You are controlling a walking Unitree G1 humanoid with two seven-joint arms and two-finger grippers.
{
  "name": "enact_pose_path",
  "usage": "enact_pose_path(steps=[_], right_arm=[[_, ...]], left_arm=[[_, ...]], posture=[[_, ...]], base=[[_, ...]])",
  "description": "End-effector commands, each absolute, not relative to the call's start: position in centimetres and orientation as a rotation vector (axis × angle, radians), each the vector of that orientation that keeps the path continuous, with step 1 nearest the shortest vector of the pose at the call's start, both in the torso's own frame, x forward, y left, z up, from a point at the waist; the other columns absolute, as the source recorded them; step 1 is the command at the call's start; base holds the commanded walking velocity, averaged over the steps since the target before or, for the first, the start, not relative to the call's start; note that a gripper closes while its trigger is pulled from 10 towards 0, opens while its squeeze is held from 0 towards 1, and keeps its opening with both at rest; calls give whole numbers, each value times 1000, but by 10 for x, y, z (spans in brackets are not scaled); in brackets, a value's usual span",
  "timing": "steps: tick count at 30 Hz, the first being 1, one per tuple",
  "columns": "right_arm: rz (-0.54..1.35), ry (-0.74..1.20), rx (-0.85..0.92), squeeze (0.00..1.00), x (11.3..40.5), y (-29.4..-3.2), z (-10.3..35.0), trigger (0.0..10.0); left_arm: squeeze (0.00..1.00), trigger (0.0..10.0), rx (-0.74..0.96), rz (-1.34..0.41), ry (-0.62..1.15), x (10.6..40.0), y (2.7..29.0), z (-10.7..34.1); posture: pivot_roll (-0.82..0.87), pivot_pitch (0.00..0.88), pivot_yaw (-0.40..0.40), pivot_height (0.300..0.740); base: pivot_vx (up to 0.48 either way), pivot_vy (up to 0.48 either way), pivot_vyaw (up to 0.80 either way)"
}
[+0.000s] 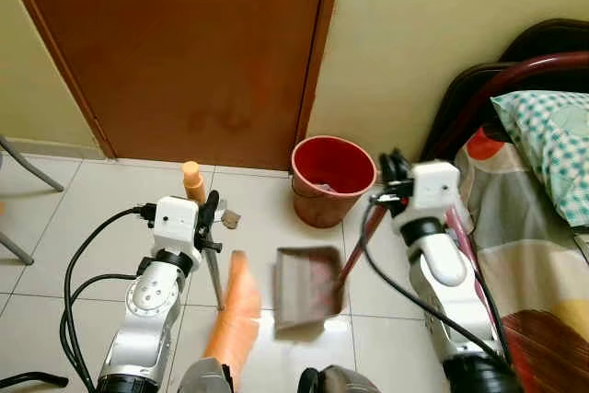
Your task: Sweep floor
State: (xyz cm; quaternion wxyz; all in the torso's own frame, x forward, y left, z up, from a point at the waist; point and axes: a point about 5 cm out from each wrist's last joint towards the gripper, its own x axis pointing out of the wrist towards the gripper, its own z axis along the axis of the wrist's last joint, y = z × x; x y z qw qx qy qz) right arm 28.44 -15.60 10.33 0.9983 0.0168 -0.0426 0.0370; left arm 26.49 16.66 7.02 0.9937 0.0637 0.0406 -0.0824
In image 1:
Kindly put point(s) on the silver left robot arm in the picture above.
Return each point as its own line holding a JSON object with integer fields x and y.
{"x": 147, "y": 301}

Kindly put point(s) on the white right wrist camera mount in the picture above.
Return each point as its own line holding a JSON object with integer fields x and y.
{"x": 435, "y": 186}

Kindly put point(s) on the pink bed side rail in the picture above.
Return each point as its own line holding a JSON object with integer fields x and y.
{"x": 465, "y": 241}

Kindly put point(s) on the grey right robot leg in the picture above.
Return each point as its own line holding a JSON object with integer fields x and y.
{"x": 340, "y": 382}

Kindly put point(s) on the red plastic bucket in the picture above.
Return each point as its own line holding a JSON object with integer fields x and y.
{"x": 327, "y": 200}

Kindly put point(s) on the green checked pillow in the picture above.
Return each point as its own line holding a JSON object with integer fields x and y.
{"x": 552, "y": 144}

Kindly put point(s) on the grey robot leg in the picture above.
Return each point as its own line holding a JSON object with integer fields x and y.
{"x": 340, "y": 382}
{"x": 204, "y": 376}

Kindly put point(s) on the colourful patterned bed sheet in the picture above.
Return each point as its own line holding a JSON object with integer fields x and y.
{"x": 525, "y": 255}

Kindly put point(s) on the grey left robot leg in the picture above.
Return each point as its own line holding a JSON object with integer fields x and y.
{"x": 204, "y": 376}

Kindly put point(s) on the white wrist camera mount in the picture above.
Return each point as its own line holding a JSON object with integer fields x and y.
{"x": 175, "y": 223}
{"x": 435, "y": 186}

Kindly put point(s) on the grey metal chair leg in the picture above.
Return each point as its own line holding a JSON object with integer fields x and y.
{"x": 14, "y": 248}
{"x": 32, "y": 170}

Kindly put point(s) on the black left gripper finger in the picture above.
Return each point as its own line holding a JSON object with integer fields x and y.
{"x": 213, "y": 204}

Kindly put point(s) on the orange broom with silver pole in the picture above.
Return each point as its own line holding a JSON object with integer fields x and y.
{"x": 236, "y": 319}

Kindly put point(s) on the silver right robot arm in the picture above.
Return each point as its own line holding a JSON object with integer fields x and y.
{"x": 442, "y": 264}

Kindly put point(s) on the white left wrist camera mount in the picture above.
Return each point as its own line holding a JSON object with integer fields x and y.
{"x": 175, "y": 223}

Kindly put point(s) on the brown wooden door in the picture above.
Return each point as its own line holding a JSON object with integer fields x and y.
{"x": 184, "y": 43}

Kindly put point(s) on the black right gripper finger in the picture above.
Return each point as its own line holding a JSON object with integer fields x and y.
{"x": 390, "y": 165}

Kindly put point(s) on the brown cardboard scrap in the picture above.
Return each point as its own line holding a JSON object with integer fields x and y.
{"x": 231, "y": 219}

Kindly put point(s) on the dark bed headboard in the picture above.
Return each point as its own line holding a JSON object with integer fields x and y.
{"x": 534, "y": 43}

